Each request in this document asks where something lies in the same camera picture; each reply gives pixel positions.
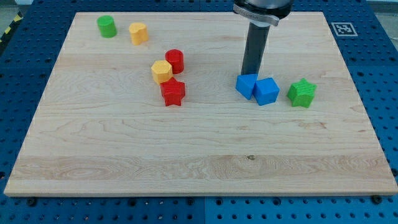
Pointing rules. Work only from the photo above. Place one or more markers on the yellow black hazard tape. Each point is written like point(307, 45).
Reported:
point(11, 28)

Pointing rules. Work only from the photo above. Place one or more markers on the green star block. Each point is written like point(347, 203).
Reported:
point(302, 93)

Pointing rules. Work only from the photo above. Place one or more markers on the yellow hexagon block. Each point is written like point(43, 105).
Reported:
point(161, 71)

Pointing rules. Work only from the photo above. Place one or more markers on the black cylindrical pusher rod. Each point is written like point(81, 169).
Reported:
point(254, 49)

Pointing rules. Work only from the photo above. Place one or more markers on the white fiducial marker tag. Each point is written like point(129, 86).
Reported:
point(344, 29)

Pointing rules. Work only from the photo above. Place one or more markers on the green cylinder block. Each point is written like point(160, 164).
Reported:
point(106, 26)

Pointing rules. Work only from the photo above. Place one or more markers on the light wooden board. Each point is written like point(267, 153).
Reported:
point(102, 129)

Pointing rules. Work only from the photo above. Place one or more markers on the red star block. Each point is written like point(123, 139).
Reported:
point(173, 92)

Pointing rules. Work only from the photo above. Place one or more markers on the red cylinder block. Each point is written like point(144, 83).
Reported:
point(175, 57)

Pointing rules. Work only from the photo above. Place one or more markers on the blue triangle block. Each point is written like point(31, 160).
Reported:
point(245, 84)

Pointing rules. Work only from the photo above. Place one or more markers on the blue cube block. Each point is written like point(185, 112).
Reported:
point(265, 91)

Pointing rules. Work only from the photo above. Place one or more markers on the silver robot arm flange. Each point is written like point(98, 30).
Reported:
point(263, 12)

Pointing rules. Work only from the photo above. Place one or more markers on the yellow heart block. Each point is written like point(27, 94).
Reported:
point(138, 32)

